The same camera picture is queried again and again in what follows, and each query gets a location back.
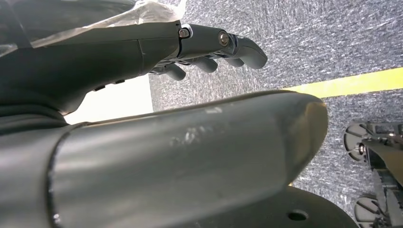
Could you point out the yellow floor tape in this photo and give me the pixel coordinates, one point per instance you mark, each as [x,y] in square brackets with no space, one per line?
[352,85]

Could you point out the black wheeled base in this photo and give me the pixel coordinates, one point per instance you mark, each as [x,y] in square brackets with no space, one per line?
[384,163]

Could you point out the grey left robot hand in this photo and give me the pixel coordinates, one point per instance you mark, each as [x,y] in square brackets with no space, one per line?
[176,151]

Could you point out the clear plastic film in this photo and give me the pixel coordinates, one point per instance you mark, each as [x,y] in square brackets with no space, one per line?
[144,14]

